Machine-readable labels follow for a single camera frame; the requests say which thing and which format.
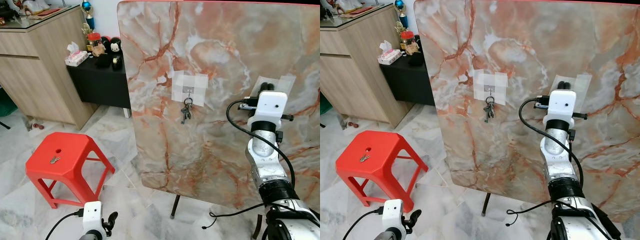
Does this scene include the clear tape patch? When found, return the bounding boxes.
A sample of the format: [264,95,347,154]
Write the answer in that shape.
[550,73,594,101]
[171,71,210,108]
[255,74,297,101]
[472,69,510,106]

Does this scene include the green shopping bag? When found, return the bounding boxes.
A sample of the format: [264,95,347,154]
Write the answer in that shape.
[320,91,334,116]
[0,87,18,118]

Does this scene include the marble pattern folding table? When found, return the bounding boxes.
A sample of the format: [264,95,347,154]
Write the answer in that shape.
[413,0,640,224]
[116,0,321,212]

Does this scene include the red plastic stool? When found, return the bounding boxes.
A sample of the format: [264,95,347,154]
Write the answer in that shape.
[335,130,430,213]
[25,131,116,210]

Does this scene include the light wooden cabinet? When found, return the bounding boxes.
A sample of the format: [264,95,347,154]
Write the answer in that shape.
[320,6,415,130]
[0,6,99,131]

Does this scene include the pink white tissue pack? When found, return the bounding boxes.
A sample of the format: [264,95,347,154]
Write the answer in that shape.
[64,41,90,68]
[377,40,402,66]

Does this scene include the black sideboard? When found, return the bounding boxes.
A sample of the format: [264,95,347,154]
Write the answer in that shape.
[379,52,436,107]
[66,54,132,110]

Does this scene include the black fabric pouch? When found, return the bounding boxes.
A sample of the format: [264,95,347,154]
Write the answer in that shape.
[95,52,114,69]
[407,50,426,68]

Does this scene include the gold trophy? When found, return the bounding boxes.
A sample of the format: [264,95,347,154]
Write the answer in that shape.
[394,0,409,34]
[81,0,96,36]

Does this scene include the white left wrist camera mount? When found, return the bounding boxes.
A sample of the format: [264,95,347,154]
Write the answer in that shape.
[381,199,405,236]
[82,201,104,236]

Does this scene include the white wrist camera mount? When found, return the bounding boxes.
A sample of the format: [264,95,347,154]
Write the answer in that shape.
[248,90,289,132]
[381,199,405,236]
[542,89,577,130]
[82,201,104,236]

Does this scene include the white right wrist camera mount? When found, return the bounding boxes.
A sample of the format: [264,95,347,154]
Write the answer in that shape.
[248,90,289,132]
[542,89,577,130]

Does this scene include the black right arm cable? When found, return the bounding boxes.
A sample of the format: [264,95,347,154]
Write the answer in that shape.
[518,97,585,189]
[226,98,297,190]

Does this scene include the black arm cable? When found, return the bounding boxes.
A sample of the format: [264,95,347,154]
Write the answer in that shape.
[226,98,297,190]
[518,97,585,189]
[44,210,85,240]
[342,209,384,240]

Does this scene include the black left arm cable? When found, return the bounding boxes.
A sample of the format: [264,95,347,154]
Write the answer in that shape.
[44,210,85,240]
[342,209,384,240]

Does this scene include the dark key bunch with ring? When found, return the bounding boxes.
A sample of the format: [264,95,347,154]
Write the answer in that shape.
[180,97,194,125]
[483,96,496,124]

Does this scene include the thin loose black cable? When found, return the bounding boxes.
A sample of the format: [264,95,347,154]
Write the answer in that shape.
[505,199,566,227]
[202,202,267,230]

